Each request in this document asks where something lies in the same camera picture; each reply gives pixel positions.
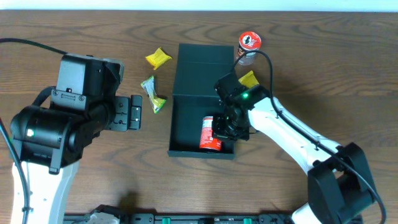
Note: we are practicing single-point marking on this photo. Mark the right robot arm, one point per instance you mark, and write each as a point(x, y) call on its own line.
point(340, 183)

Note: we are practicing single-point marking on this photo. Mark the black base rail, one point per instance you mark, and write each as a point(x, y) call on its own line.
point(109, 214)

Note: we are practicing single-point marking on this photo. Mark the small yellow snack packet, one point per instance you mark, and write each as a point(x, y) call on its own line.
point(158, 58)

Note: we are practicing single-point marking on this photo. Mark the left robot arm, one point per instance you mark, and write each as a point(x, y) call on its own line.
point(49, 137)

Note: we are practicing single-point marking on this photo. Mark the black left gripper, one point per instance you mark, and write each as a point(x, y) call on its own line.
point(123, 112)

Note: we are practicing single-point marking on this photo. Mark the black open gift box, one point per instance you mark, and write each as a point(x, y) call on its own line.
point(199, 67)

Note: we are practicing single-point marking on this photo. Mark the dark Pringles can red lid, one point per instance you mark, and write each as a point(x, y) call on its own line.
point(248, 41)

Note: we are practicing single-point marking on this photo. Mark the long yellow snack packet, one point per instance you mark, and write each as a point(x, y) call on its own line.
point(249, 80)

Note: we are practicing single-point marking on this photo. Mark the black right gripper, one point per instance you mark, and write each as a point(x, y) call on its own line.
point(230, 131)

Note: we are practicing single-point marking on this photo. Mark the green yellow snack packet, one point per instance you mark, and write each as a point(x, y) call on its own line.
point(148, 86)

